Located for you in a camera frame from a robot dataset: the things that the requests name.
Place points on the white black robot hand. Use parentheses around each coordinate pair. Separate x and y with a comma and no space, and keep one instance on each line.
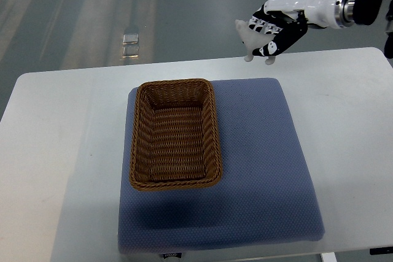
(287,21)

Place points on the white bear figurine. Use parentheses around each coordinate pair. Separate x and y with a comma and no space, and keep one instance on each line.
(251,39)

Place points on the brown wicker basket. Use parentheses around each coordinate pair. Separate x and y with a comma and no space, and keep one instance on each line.
(175,140)

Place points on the metal floor plate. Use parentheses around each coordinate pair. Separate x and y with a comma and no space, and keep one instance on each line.
(130,45)

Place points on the blue quilted cushion mat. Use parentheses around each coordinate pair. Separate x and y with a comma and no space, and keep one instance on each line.
(265,195)

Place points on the black label tag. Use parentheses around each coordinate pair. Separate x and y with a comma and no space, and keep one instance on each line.
(177,255)

